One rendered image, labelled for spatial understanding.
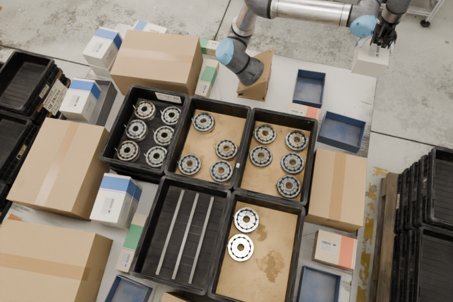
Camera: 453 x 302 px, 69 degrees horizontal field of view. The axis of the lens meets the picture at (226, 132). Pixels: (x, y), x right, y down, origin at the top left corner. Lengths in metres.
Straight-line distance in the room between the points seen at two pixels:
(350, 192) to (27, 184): 1.38
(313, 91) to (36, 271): 1.51
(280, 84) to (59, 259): 1.33
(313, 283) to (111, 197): 0.92
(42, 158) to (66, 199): 0.24
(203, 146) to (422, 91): 1.97
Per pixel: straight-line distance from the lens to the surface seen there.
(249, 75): 1.67
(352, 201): 1.48
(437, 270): 2.09
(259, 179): 1.47
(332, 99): 1.85
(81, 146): 1.62
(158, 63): 1.73
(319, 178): 1.47
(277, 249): 1.41
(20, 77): 2.61
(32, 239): 1.58
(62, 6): 3.73
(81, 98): 1.82
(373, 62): 1.47
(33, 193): 1.64
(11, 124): 2.58
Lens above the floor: 2.23
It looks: 64 degrees down
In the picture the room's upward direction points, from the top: 6 degrees counter-clockwise
